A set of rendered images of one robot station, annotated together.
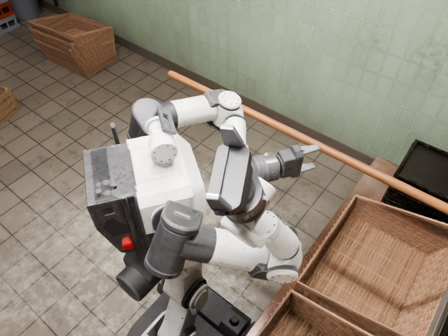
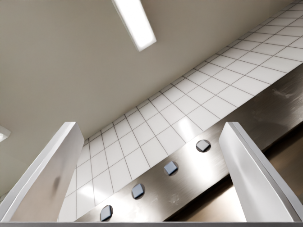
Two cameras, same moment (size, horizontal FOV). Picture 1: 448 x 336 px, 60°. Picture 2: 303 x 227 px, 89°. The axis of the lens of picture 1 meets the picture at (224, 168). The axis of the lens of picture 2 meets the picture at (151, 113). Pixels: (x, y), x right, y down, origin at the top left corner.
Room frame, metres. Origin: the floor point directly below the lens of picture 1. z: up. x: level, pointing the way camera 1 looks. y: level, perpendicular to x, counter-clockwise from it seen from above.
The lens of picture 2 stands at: (0.42, 0.07, 1.67)
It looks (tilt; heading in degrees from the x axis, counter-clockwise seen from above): 52 degrees up; 227
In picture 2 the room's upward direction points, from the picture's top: 37 degrees counter-clockwise
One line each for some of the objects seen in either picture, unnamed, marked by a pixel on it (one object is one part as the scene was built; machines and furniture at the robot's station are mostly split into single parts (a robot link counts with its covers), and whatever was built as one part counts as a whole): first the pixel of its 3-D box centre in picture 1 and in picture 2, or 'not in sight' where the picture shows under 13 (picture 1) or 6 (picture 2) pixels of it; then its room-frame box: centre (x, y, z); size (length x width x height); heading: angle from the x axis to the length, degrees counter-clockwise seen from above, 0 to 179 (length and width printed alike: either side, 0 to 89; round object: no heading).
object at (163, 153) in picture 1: (161, 143); not in sight; (0.70, 0.16, 1.46); 0.10 x 0.07 x 0.09; 17
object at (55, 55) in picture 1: (77, 49); not in sight; (3.36, 1.42, 0.14); 0.56 x 0.49 x 0.28; 58
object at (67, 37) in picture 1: (73, 31); not in sight; (3.36, 1.41, 0.32); 0.56 x 0.49 x 0.28; 60
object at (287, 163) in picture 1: (280, 164); not in sight; (0.81, -0.17, 1.27); 0.12 x 0.10 x 0.13; 107
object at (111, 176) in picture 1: (149, 195); not in sight; (0.69, 0.22, 1.26); 0.34 x 0.30 x 0.36; 17
